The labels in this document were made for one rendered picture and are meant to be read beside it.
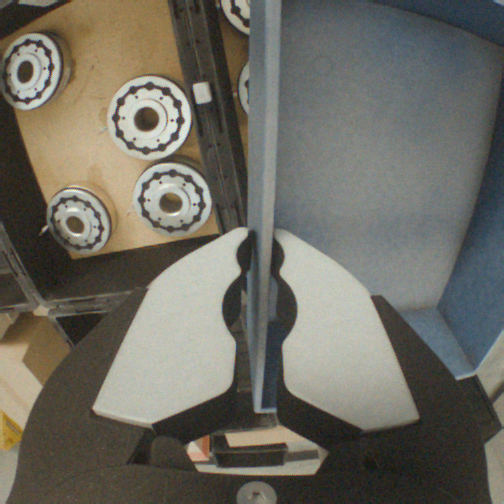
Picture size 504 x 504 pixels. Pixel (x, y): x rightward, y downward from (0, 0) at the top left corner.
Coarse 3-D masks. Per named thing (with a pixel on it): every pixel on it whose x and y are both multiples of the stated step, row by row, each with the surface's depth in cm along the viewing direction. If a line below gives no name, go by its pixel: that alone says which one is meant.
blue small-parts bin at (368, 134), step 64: (256, 0) 8; (320, 0) 11; (384, 0) 10; (448, 0) 7; (256, 64) 9; (320, 64) 13; (384, 64) 13; (448, 64) 12; (256, 128) 10; (320, 128) 14; (384, 128) 14; (448, 128) 14; (256, 192) 11; (320, 192) 16; (384, 192) 16; (448, 192) 17; (256, 256) 11; (384, 256) 19; (448, 256) 19; (256, 320) 12; (448, 320) 20; (256, 384) 14
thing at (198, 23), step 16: (192, 0) 21; (192, 16) 22; (192, 32) 23; (208, 32) 23; (208, 48) 24; (208, 64) 25; (208, 80) 26; (208, 112) 27; (224, 112) 28; (224, 128) 28; (224, 144) 29; (224, 160) 30; (224, 176) 31; (240, 208) 33; (240, 224) 35
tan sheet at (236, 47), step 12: (216, 0) 29; (228, 24) 31; (228, 36) 31; (240, 36) 31; (228, 48) 32; (240, 48) 32; (228, 60) 33; (240, 60) 33; (240, 108) 36; (240, 120) 37; (240, 132) 38
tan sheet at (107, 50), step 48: (96, 0) 27; (144, 0) 28; (0, 48) 28; (96, 48) 31; (144, 48) 31; (96, 96) 34; (48, 144) 37; (96, 144) 37; (192, 144) 39; (48, 192) 40; (144, 240) 46
